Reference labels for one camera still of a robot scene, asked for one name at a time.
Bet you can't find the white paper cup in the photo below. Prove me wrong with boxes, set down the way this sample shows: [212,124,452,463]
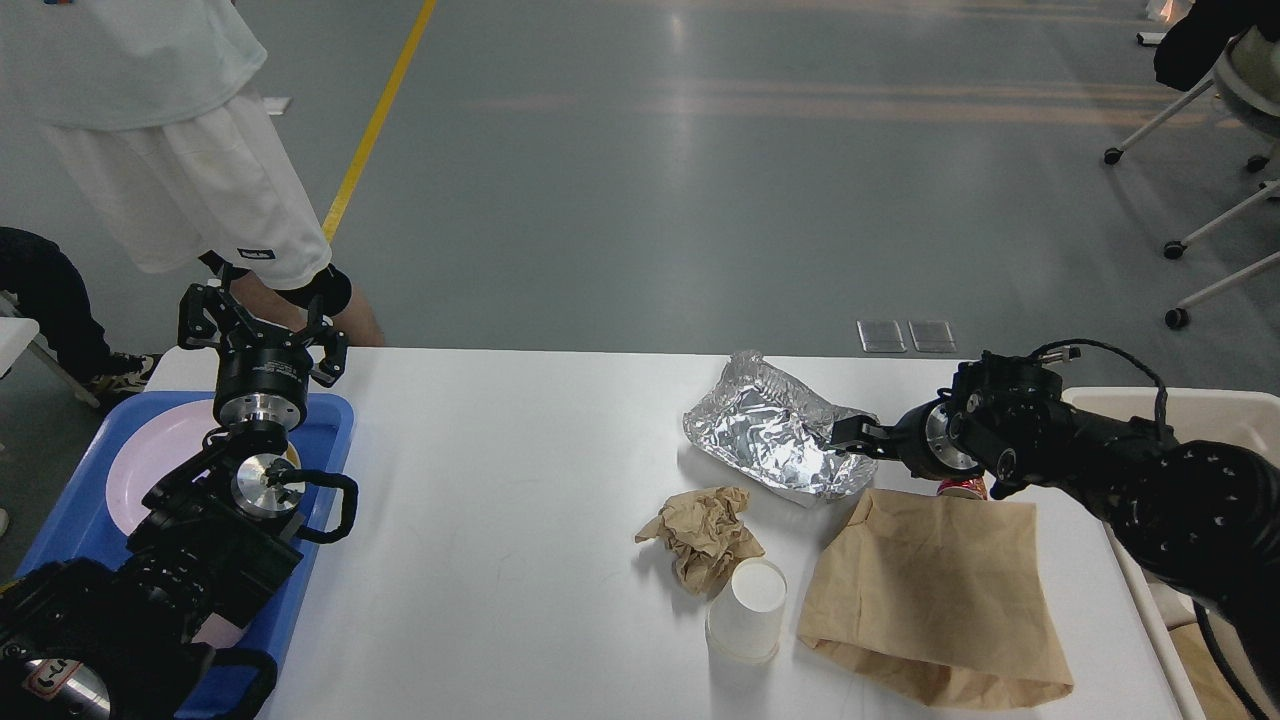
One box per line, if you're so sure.
[704,557,788,665]

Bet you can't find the pink plate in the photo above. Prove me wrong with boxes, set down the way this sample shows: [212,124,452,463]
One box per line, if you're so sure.
[105,392,218,536]

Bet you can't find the brown paper in bin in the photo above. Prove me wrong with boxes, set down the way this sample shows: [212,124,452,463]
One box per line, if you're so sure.
[1169,624,1252,719]

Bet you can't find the person in dark trousers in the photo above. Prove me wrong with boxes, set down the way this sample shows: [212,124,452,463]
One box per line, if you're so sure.
[1,227,159,411]

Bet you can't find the pink mug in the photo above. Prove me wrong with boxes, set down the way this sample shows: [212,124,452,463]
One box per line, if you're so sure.
[191,612,252,650]

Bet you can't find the small white side table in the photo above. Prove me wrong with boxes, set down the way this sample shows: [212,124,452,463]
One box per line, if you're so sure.
[1,316,100,409]

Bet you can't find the aluminium foil tray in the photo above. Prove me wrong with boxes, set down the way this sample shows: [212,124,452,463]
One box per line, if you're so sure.
[682,350,878,507]

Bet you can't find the metal floor plates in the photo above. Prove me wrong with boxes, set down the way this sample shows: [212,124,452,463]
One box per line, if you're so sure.
[855,319,957,354]

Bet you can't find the crushed red can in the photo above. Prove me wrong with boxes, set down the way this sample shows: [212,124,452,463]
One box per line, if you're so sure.
[936,475,989,501]

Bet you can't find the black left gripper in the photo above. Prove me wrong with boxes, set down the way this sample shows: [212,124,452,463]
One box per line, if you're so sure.
[177,266,349,429]

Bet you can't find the blue plastic tray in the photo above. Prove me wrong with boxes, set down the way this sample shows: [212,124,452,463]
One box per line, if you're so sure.
[17,391,355,719]

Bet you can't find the yellow plate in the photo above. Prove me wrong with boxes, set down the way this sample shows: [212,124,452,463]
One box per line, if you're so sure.
[284,443,302,469]

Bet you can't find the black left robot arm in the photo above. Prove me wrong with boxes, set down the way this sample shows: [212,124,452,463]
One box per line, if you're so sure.
[1,281,358,719]

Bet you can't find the brown paper bag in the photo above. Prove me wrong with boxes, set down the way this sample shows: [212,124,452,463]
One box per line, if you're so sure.
[797,489,1075,711]

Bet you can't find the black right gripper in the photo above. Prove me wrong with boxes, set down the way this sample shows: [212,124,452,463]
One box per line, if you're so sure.
[826,398,984,482]

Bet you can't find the person in white shorts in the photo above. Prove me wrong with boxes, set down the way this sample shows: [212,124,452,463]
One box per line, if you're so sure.
[3,1,385,347]

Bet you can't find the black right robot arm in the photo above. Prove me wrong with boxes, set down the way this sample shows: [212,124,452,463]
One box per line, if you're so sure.
[828,338,1279,701]

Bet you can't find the crumpled brown paper ball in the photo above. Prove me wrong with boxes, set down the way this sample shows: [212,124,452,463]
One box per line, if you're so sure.
[634,486,765,596]

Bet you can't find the beige plastic bin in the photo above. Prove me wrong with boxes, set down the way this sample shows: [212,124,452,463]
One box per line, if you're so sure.
[1062,387,1279,719]

